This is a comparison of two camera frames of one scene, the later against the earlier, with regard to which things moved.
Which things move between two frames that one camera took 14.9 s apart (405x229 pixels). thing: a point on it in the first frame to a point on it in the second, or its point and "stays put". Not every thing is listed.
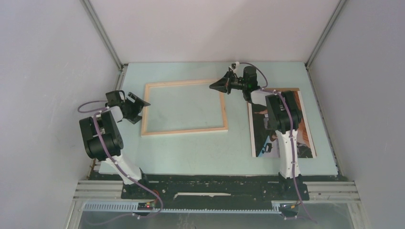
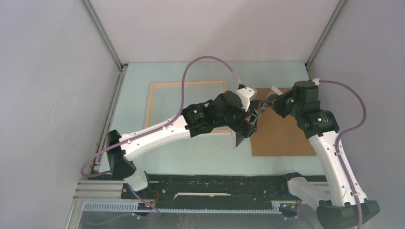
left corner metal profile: x=103 y=32 stays put
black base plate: x=216 y=187 stays put
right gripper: x=224 y=85 to x=277 y=103
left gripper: x=137 y=105 to x=245 y=128
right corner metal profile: x=339 y=5 stays put
